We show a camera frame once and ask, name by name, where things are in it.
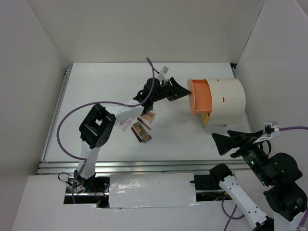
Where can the dark red lip gloss tube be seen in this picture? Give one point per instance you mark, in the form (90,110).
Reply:
(136,134)

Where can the orange drawer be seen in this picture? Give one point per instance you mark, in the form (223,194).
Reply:
(200,98)

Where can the four-pan eyeshadow palette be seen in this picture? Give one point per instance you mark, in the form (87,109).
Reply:
(149,117)

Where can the aluminium rail frame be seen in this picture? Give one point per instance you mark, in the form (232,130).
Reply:
(178,143)

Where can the yellow drawer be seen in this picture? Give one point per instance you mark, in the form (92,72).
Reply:
(204,118)

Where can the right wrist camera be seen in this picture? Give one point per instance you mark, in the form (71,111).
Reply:
(271,130)

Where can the cream cylindrical drawer organizer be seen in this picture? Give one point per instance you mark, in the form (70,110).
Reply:
(228,101)

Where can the false lash case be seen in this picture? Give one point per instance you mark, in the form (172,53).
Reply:
(125,127)
(126,121)

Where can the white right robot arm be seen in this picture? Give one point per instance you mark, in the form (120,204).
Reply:
(270,198)

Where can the long brown eyeshadow palette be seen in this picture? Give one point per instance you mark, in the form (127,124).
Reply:
(143,134)

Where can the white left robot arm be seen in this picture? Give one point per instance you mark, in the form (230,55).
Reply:
(97,126)

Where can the lower false lash case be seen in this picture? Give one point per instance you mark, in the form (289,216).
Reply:
(125,127)

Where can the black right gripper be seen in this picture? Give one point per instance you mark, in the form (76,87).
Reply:
(223,142)

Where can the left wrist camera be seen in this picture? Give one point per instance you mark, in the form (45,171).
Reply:
(162,74)

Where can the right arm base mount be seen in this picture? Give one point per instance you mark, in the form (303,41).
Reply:
(207,190)

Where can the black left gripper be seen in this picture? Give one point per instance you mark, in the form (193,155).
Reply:
(178,91)

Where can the brown lip gloss tube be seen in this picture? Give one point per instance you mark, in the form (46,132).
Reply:
(142,122)

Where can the upper false lash case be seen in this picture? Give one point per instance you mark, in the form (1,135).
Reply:
(126,121)

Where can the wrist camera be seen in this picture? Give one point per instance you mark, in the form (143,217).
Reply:
(271,130)
(162,74)

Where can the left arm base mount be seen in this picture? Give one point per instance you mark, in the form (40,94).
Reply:
(95,192)

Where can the white taped cover panel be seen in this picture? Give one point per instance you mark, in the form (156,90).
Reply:
(152,190)

